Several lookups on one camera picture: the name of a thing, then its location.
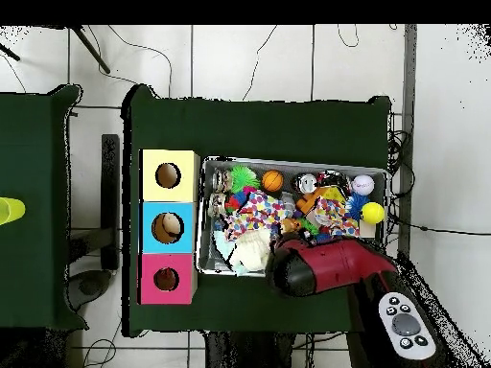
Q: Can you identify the white cloth with coloured spots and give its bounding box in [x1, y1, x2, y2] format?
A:
[222, 190, 293, 243]
[312, 195, 362, 238]

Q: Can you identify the cream knitted cloth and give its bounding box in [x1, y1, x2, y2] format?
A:
[228, 228, 274, 272]

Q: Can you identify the wooden box with three holes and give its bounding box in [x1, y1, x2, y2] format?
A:
[136, 149, 201, 306]

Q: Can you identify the green spiky rubber ball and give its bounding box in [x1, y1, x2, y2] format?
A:
[229, 165, 261, 194]

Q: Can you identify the orange toy basketball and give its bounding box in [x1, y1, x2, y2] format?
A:
[261, 170, 286, 194]

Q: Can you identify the light blue waffle cloth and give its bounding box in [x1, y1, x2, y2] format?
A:
[212, 229, 250, 278]

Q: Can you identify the white toy baseball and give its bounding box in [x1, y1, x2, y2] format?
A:
[351, 174, 376, 196]

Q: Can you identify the yellow plastic ball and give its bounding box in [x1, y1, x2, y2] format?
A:
[360, 201, 386, 225]

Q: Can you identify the black upright panel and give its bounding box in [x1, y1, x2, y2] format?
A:
[101, 133, 121, 271]

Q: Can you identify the black round floor base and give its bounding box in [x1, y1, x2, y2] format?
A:
[66, 268, 115, 312]

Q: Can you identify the black tripod leg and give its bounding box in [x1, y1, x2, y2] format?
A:
[0, 41, 21, 62]
[70, 25, 111, 75]

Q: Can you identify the dark green side table cloth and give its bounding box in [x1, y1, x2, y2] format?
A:
[0, 84, 89, 332]

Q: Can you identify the yellow-green plastic cup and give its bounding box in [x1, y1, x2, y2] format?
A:
[0, 196, 27, 226]

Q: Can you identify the wire mesh bin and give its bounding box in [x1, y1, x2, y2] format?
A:
[196, 155, 388, 278]

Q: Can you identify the black floor cable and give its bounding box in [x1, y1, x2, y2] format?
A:
[107, 25, 173, 97]
[241, 25, 278, 102]

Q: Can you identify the black cable bundle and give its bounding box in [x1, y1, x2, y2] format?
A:
[386, 129, 416, 202]

